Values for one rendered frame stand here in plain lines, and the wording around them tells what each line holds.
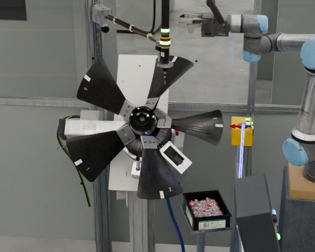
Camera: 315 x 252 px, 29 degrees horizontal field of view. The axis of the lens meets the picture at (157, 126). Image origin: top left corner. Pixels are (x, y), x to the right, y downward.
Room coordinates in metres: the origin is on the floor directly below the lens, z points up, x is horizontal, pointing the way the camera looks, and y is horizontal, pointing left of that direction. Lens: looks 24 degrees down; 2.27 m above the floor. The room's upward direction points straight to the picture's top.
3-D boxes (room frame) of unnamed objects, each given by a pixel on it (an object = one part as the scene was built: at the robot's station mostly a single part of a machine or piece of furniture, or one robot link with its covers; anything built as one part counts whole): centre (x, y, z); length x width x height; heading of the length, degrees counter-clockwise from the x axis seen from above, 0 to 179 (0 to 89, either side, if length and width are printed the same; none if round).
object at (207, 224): (2.31, -0.21, 0.84); 0.22 x 0.17 x 0.07; 10
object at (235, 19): (2.47, -0.32, 1.64); 0.08 x 0.05 x 0.08; 175
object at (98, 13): (3.03, 0.28, 1.54); 0.10 x 0.07 x 0.08; 30
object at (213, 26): (2.48, -0.24, 1.63); 0.12 x 0.08 x 0.09; 85
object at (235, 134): (2.76, -0.42, 1.02); 0.16 x 0.10 x 0.11; 175
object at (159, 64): (2.50, -0.03, 1.50); 0.09 x 0.07 x 0.10; 30
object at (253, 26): (2.46, -0.40, 1.64); 0.11 x 0.08 x 0.09; 85
